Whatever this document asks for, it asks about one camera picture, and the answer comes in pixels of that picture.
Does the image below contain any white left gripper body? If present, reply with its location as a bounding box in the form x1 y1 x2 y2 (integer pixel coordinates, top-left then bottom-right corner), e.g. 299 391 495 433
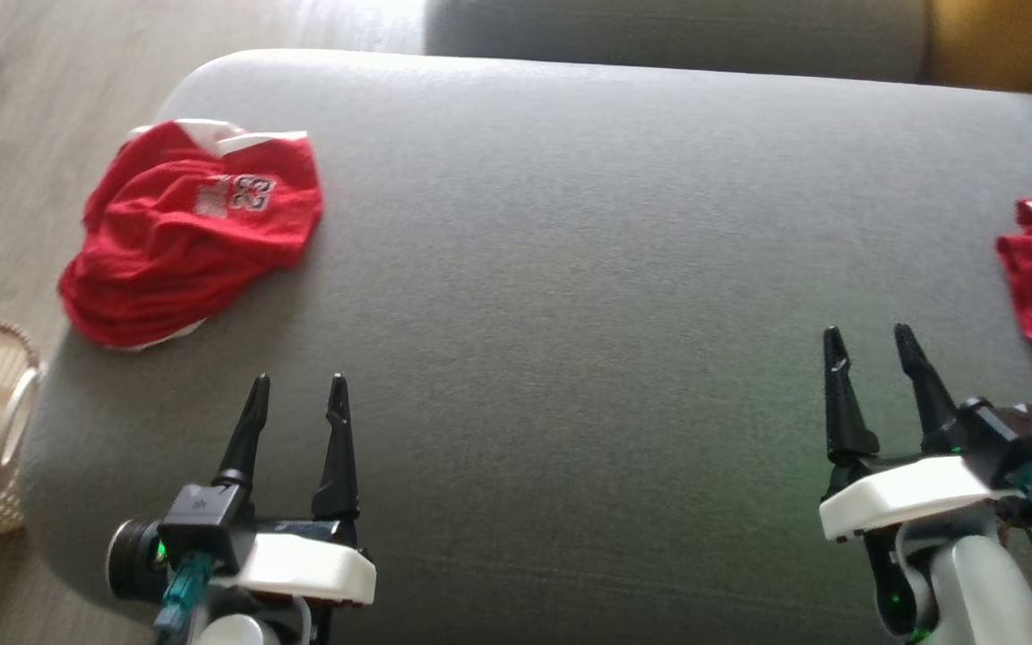
211 515 378 606

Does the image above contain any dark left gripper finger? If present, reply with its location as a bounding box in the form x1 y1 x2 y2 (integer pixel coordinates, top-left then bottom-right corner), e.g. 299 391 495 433
211 374 271 492
312 374 361 525

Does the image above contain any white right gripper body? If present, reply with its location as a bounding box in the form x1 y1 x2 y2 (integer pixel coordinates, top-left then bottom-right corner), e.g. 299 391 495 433
819 452 1028 544

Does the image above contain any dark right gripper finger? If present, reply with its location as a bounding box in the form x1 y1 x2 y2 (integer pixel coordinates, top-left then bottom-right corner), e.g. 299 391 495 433
822 325 882 467
894 322 962 454

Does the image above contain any red jersey shirt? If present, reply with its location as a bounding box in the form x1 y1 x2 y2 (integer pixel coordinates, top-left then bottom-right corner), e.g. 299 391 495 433
57 118 324 350

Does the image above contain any large grey sofa ottoman seat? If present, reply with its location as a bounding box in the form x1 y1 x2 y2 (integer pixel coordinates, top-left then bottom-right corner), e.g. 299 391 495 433
19 49 1032 645

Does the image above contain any large yellow sofa back cushion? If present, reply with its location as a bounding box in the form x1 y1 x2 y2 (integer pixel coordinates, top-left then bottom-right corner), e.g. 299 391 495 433
924 0 1032 98

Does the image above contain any grey back cushion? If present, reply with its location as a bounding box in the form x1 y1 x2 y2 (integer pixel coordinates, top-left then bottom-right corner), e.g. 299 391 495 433
425 0 929 83

